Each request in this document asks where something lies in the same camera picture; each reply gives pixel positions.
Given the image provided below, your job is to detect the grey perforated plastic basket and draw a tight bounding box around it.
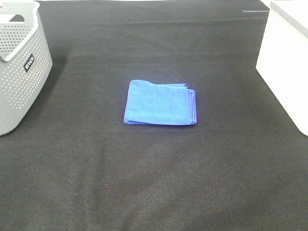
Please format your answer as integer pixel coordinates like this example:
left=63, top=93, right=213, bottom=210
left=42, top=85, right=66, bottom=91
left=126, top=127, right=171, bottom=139
left=0, top=0, right=52, bottom=135

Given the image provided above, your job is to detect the black fabric table cloth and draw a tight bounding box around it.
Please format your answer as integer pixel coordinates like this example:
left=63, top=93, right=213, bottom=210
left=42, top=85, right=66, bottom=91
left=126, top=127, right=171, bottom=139
left=0, top=0, right=308, bottom=231

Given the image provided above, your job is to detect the white storage box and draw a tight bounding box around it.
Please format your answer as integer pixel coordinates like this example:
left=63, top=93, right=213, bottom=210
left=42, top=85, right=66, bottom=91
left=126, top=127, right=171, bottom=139
left=256, top=0, right=308, bottom=135

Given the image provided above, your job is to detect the blue microfiber towel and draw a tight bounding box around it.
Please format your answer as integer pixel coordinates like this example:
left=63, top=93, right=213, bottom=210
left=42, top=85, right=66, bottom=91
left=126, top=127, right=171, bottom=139
left=124, top=80, right=197, bottom=126

